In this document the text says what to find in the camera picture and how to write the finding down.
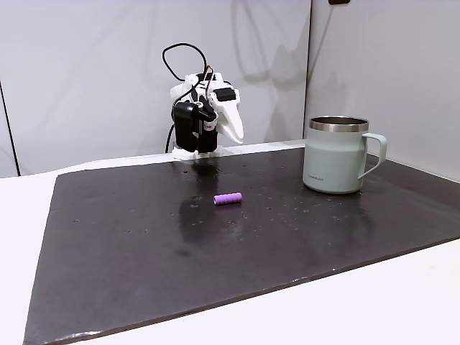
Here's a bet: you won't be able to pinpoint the purple pen grip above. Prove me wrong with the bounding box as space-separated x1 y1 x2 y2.
213 192 243 207

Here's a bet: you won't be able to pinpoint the pale green steel-rimmed mug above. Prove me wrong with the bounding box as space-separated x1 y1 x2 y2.
302 115 389 196

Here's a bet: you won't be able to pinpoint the black table mat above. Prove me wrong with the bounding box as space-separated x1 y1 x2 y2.
22 146 460 345

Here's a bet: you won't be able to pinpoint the red white servo wire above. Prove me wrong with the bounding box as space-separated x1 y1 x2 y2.
195 65 217 98

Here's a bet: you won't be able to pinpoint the black camera box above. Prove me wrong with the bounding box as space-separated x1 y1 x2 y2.
173 101 200 152

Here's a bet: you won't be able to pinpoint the black base cable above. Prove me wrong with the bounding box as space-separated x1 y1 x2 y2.
165 121 177 155

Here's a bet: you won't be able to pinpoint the black camera cable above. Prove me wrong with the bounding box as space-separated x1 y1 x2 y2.
161 42 211 105

